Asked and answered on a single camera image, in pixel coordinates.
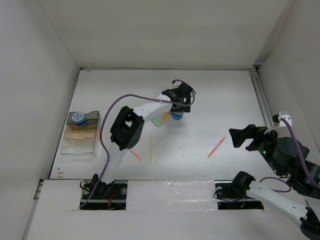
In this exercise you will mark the green highlighter marker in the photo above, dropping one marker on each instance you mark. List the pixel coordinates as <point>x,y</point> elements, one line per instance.
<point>157,122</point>

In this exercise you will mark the blue paint jar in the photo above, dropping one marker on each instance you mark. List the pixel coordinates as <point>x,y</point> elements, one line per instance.
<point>177,115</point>
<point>80,119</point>

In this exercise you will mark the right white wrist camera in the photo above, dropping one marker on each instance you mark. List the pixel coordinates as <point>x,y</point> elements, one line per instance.
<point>282,120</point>

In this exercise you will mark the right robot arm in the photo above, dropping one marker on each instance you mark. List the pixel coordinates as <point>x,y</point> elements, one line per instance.
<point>286,157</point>

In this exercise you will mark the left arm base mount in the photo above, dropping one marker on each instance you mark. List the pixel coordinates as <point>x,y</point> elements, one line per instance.
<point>115,200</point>

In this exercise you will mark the pink thin pen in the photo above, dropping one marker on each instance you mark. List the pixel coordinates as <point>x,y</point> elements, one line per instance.
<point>216,147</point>

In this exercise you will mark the clear plastic organizer tray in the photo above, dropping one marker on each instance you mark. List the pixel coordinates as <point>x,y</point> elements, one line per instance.
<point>81,140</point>

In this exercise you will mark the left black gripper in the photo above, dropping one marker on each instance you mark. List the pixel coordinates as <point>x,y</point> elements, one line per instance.
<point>184,109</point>

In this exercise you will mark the aluminium rail right side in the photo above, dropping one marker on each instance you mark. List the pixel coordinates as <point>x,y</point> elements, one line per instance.
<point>262,102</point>

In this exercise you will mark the yellow orange highlighter marker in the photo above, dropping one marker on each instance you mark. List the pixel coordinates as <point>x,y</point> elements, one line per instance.
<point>166,116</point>

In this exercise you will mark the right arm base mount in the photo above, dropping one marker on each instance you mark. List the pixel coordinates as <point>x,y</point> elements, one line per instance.
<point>227,199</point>

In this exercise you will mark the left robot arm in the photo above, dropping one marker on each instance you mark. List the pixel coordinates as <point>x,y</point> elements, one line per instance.
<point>127,127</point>

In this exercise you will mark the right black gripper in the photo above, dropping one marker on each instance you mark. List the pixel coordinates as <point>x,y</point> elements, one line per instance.
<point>238,135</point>

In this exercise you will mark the yellow thin pen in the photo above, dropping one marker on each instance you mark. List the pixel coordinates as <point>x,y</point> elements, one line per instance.
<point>151,153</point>

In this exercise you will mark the orange thin pen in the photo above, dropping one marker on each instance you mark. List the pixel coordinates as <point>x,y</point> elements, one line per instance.
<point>136,155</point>

